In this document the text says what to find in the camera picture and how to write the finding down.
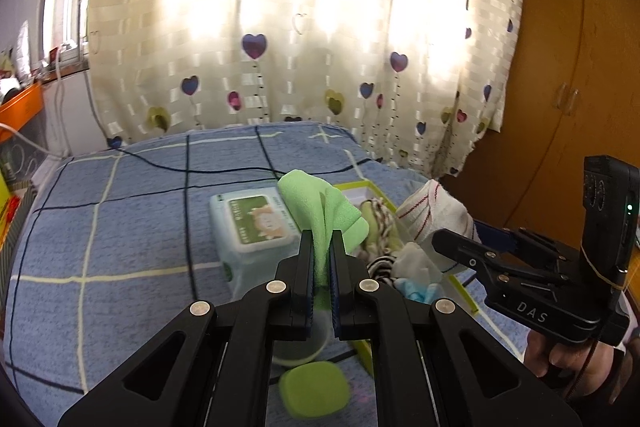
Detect black cable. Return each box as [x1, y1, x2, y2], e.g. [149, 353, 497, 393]
[89, 77, 362, 182]

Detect white striped towel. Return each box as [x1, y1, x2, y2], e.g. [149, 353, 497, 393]
[397, 179, 482, 254]

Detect person's right hand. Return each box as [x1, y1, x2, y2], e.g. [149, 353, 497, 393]
[524, 332, 628, 405]

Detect pile of packets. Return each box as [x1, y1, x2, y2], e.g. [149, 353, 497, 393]
[0, 48, 52, 104]

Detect light green bag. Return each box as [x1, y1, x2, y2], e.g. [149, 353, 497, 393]
[277, 169, 368, 289]

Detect blue face mask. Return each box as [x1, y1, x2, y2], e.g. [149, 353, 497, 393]
[399, 281, 442, 304]

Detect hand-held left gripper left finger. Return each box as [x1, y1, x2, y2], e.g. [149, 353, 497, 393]
[57, 229, 316, 427]

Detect black white striped cloth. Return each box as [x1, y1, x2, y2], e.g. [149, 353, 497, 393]
[366, 256, 402, 281]

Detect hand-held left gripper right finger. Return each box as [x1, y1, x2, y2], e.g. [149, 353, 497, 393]
[329, 229, 583, 427]

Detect blue checked bed sheet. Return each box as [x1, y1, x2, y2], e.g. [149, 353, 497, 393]
[0, 122, 481, 427]

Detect white cable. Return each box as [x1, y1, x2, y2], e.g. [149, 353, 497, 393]
[52, 52, 71, 155]
[0, 122, 67, 156]

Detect clear swirl print box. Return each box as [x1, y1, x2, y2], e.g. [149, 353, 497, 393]
[0, 142, 32, 178]

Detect green edged white box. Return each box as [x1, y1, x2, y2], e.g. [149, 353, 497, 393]
[332, 179, 482, 379]

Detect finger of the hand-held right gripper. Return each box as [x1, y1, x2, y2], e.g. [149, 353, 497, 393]
[474, 220, 582, 271]
[431, 229, 566, 294]

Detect striped cardboard box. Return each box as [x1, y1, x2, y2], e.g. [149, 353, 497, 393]
[0, 179, 38, 258]

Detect clear jar with dark contents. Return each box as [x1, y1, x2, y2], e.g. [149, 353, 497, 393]
[270, 287, 329, 366]

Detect brown wooden wardrobe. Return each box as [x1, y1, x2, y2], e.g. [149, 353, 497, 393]
[442, 0, 640, 258]

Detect heart print curtain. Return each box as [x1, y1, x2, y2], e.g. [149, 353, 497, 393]
[87, 0, 523, 180]

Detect light blue wet wipes pack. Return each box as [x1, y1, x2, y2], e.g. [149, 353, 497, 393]
[209, 187, 302, 304]

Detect orange plastic tray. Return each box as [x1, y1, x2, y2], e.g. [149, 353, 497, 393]
[0, 82, 44, 144]

